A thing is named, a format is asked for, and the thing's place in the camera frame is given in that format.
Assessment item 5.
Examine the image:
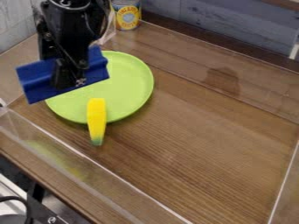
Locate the blue grooved block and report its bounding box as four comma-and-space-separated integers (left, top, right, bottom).
14, 46, 109, 104

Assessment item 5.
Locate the green round plate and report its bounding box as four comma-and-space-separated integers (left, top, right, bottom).
45, 51, 154, 124

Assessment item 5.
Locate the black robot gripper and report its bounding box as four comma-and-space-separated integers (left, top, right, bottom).
34, 0, 108, 90

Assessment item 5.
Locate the yellow toy banana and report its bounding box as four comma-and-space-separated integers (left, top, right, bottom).
86, 98, 106, 146

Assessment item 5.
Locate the clear acrylic corner bracket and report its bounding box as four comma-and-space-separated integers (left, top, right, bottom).
97, 10, 116, 46

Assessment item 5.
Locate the black cable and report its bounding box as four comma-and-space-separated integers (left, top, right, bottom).
0, 195, 36, 224

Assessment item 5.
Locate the clear acrylic tray wall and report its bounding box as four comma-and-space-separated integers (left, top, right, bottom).
0, 108, 192, 224

